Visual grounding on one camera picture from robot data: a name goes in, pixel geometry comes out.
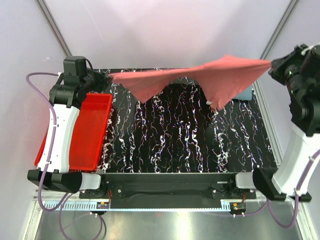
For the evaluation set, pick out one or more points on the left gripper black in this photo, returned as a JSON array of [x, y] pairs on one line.
[[103, 79]]

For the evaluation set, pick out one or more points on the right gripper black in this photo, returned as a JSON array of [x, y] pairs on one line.
[[301, 52]]

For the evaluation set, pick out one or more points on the pink t shirt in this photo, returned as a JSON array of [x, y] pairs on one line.
[[221, 80]]

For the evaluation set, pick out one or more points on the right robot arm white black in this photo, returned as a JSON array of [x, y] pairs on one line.
[[291, 178]]

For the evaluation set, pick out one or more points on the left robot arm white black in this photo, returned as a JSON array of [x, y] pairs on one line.
[[65, 101]]

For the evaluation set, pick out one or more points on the folded blue t shirt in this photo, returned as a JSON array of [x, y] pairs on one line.
[[246, 95]]

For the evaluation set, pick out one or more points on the red plastic bin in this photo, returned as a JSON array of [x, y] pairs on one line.
[[75, 135]]

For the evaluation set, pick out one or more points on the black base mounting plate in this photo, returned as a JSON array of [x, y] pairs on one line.
[[172, 189]]

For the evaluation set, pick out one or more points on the right aluminium frame post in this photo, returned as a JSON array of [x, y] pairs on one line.
[[289, 10]]

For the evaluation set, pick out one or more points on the aluminium frame post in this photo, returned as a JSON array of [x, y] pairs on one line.
[[43, 7], [289, 10]]

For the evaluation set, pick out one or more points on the left aluminium frame post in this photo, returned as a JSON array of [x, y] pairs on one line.
[[43, 7]]

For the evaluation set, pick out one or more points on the white slotted cable duct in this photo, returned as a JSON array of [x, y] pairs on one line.
[[115, 206]]

